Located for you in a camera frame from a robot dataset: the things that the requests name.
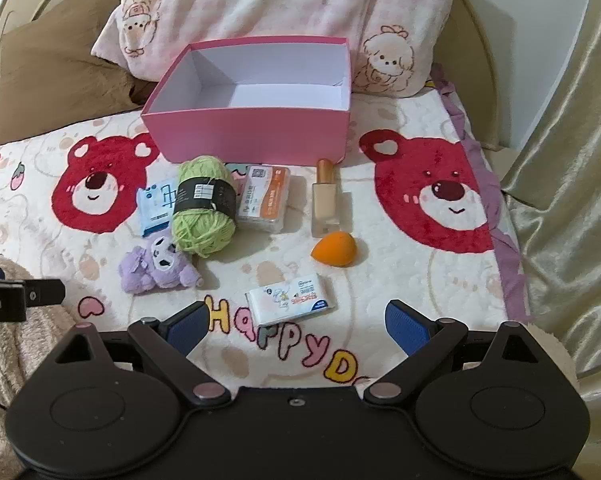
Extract green yarn ball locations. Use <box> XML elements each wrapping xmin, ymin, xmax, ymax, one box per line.
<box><xmin>172</xmin><ymin>155</ymin><xmax>238</xmax><ymax>258</ymax></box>

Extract gold satin cloth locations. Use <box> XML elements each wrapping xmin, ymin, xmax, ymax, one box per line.
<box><xmin>501</xmin><ymin>0</ymin><xmax>601</xmax><ymax>396</ymax></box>

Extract white tissue pack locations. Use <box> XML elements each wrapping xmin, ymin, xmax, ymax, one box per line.
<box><xmin>244</xmin><ymin>274</ymin><xmax>337</xmax><ymax>325</ymax></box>

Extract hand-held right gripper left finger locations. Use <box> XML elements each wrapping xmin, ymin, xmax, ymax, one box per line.
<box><xmin>54</xmin><ymin>302</ymin><xmax>230</xmax><ymax>407</ymax></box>

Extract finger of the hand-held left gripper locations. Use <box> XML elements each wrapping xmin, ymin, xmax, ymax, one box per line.
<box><xmin>24</xmin><ymin>279</ymin><xmax>65</xmax><ymax>307</ymax></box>

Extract pink cardboard box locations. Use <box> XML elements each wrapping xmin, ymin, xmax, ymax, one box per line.
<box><xmin>140</xmin><ymin>35</ymin><xmax>352</xmax><ymax>166</ymax></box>

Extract printed bear blanket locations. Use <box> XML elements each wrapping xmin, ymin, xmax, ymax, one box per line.
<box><xmin>0</xmin><ymin>82</ymin><xmax>531</xmax><ymax>411</ymax></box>

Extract blue tissue pack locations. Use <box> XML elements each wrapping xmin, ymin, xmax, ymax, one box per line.
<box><xmin>138</xmin><ymin>177</ymin><xmax>181</xmax><ymax>238</ymax></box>

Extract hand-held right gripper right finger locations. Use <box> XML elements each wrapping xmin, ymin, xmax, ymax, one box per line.
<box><xmin>363</xmin><ymin>300</ymin><xmax>540</xmax><ymax>407</ymax></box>

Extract orange makeup sponge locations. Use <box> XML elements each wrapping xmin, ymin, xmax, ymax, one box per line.
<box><xmin>311</xmin><ymin>231</ymin><xmax>357</xmax><ymax>264</ymax></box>

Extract purple plush toy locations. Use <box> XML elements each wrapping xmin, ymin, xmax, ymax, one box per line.
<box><xmin>119</xmin><ymin>235</ymin><xmax>204</xmax><ymax>293</ymax></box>

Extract beige foundation bottle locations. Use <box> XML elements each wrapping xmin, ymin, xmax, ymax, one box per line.
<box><xmin>311</xmin><ymin>158</ymin><xmax>342</xmax><ymax>238</ymax></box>

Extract clear cotton swab box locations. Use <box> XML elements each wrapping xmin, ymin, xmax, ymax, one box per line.
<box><xmin>236</xmin><ymin>164</ymin><xmax>292</xmax><ymax>233</ymax></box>

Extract beige fluffy blanket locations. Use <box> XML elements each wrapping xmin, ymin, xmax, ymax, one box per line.
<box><xmin>0</xmin><ymin>255</ymin><xmax>81</xmax><ymax>480</ymax></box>

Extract brown pillow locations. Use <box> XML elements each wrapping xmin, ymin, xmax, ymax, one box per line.
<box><xmin>0</xmin><ymin>0</ymin><xmax>146</xmax><ymax>136</ymax></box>

